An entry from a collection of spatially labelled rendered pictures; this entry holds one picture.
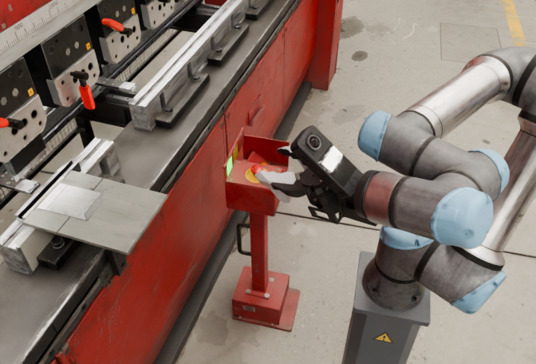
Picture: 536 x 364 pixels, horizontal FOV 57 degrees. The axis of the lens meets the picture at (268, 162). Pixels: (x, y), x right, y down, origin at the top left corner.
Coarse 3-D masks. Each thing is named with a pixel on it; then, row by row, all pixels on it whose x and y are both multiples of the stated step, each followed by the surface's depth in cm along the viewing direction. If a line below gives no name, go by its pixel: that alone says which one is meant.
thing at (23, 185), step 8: (0, 176) 119; (8, 176) 119; (0, 184) 117; (8, 184) 117; (16, 184) 117; (24, 184) 117; (32, 184) 117; (40, 184) 118; (24, 192) 116; (32, 192) 116
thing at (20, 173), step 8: (40, 136) 110; (32, 144) 108; (40, 144) 110; (24, 152) 106; (32, 152) 108; (40, 152) 111; (16, 160) 104; (24, 160) 106; (32, 160) 110; (8, 168) 104; (16, 168) 105; (24, 168) 108; (16, 176) 106
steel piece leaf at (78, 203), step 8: (64, 192) 115; (72, 192) 115; (80, 192) 115; (88, 192) 115; (96, 192) 115; (104, 192) 114; (56, 200) 114; (64, 200) 114; (72, 200) 114; (80, 200) 114; (88, 200) 114; (96, 200) 111; (48, 208) 112; (56, 208) 112; (64, 208) 112; (72, 208) 112; (80, 208) 112; (88, 208) 112; (96, 208) 112; (72, 216) 110; (80, 216) 110; (88, 216) 109
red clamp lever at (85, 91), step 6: (72, 72) 109; (78, 72) 108; (84, 72) 109; (78, 78) 109; (84, 78) 108; (84, 84) 110; (84, 90) 111; (90, 90) 112; (84, 96) 112; (90, 96) 112; (84, 102) 113; (90, 102) 113; (90, 108) 114
